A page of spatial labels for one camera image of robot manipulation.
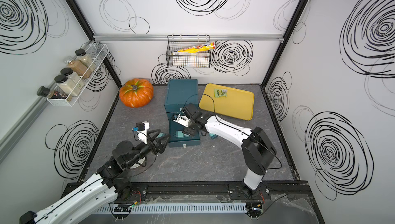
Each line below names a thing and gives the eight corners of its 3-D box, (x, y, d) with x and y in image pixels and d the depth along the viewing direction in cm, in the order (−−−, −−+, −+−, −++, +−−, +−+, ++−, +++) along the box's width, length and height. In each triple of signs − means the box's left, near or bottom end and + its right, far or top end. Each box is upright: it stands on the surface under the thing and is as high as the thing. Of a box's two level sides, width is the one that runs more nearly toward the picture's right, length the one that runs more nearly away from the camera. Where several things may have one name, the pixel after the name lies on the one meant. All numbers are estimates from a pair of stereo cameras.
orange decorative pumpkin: (122, 110, 106) (115, 99, 97) (130, 90, 119) (124, 78, 109) (150, 110, 107) (145, 99, 97) (155, 90, 119) (152, 78, 110)
